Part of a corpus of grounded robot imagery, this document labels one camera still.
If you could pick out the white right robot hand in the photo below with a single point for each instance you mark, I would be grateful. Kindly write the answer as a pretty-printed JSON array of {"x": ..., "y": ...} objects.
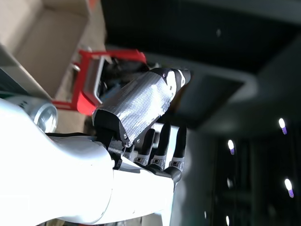
[{"x": 70, "y": 176}]

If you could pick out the green soda can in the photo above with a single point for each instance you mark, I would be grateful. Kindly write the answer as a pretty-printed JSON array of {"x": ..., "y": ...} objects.
[{"x": 44, "y": 115}]

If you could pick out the cardboard box with gray tape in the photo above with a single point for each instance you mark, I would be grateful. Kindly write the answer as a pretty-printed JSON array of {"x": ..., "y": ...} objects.
[{"x": 47, "y": 35}]

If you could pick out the gray plastic bin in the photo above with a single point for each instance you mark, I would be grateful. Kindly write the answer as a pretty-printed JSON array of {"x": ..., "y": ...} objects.
[{"x": 90, "y": 77}]

